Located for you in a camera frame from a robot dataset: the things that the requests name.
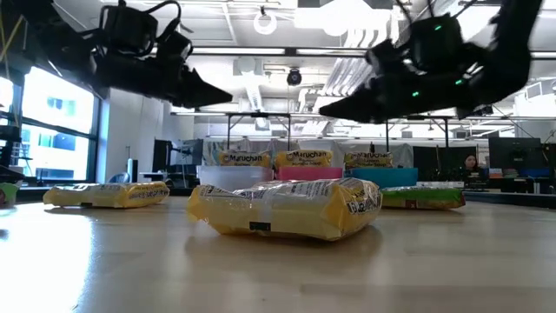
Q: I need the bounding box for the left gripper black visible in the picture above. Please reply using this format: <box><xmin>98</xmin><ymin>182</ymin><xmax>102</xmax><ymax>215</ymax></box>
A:
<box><xmin>92</xmin><ymin>52</ymin><xmax>235</xmax><ymax>110</ymax></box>

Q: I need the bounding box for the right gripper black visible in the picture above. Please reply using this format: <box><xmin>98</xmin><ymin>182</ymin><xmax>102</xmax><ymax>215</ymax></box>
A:
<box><xmin>319</xmin><ymin>40</ymin><xmax>480</xmax><ymax>126</ymax></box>

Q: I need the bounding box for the lime chili shrimp ramen packet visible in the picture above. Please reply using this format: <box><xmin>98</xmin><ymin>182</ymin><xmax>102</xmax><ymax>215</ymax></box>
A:
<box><xmin>381</xmin><ymin>185</ymin><xmax>467</xmax><ymax>211</ymax></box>
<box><xmin>343</xmin><ymin>150</ymin><xmax>394</xmax><ymax>170</ymax></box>

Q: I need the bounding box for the blue less-sodium chicken ramen packet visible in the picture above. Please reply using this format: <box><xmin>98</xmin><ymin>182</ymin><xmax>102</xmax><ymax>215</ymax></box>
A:
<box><xmin>215</xmin><ymin>150</ymin><xmax>273</xmax><ymax>169</ymax></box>

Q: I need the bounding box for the yellow creamy chicken ramen packet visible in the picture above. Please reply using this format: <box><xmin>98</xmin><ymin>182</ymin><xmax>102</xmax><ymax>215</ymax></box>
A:
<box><xmin>186</xmin><ymin>176</ymin><xmax>384</xmax><ymax>243</ymax></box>
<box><xmin>42</xmin><ymin>181</ymin><xmax>171</xmax><ymax>210</ymax></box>
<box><xmin>274</xmin><ymin>149</ymin><xmax>334</xmax><ymax>170</ymax></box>

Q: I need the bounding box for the long ceiling light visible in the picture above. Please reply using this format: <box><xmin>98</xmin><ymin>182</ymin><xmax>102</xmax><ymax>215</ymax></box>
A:
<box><xmin>190</xmin><ymin>45</ymin><xmax>288</xmax><ymax>57</ymax></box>
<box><xmin>295</xmin><ymin>47</ymin><xmax>556</xmax><ymax>60</ymax></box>

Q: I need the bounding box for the black computer monitor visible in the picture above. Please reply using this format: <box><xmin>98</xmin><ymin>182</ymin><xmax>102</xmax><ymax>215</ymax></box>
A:
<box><xmin>151</xmin><ymin>138</ymin><xmax>175</xmax><ymax>173</ymax></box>
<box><xmin>488</xmin><ymin>137</ymin><xmax>544</xmax><ymax>173</ymax></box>

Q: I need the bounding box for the blue plastic bin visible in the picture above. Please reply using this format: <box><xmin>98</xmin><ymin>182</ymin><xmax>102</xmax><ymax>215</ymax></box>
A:
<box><xmin>346</xmin><ymin>167</ymin><xmax>420</xmax><ymax>190</ymax></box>

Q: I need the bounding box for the wide black screen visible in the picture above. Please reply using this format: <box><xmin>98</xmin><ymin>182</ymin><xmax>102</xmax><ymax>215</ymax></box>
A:
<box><xmin>412</xmin><ymin>145</ymin><xmax>479</xmax><ymax>170</ymax></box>

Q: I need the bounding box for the pink plastic bin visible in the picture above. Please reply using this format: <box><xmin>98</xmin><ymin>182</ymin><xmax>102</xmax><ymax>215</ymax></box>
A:
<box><xmin>275</xmin><ymin>166</ymin><xmax>345</xmax><ymax>183</ymax></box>

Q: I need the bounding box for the clear white plastic bin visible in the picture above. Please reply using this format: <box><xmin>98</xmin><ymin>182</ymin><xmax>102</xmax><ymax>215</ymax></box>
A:
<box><xmin>197</xmin><ymin>164</ymin><xmax>275</xmax><ymax>192</ymax></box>

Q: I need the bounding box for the person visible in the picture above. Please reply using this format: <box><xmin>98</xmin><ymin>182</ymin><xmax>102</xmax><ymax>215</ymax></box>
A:
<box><xmin>461</xmin><ymin>153</ymin><xmax>481</xmax><ymax>173</ymax></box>

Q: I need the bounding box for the red green snack packet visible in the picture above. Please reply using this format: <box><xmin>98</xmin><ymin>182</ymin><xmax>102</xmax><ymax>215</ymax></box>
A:
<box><xmin>0</xmin><ymin>181</ymin><xmax>23</xmax><ymax>209</ymax></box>

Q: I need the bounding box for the black metal gantry frame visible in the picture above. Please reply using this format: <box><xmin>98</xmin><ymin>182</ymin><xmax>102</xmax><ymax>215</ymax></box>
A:
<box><xmin>384</xmin><ymin>115</ymin><xmax>451</xmax><ymax>150</ymax></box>
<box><xmin>225</xmin><ymin>111</ymin><xmax>292</xmax><ymax>151</ymax></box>

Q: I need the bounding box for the white ring ceiling fixture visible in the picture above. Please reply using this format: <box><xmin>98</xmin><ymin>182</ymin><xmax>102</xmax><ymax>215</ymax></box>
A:
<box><xmin>253</xmin><ymin>11</ymin><xmax>278</xmax><ymax>36</ymax></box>

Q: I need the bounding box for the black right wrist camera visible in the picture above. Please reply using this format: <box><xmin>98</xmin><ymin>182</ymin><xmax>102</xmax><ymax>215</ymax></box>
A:
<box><xmin>407</xmin><ymin>14</ymin><xmax>467</xmax><ymax>73</ymax></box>

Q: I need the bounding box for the black aluminium table frame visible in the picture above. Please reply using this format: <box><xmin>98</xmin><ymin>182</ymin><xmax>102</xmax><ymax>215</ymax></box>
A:
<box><xmin>462</xmin><ymin>190</ymin><xmax>556</xmax><ymax>210</ymax></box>

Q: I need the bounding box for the yellow cable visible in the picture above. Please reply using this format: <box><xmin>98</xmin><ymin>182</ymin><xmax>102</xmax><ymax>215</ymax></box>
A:
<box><xmin>0</xmin><ymin>12</ymin><xmax>26</xmax><ymax>66</ymax></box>

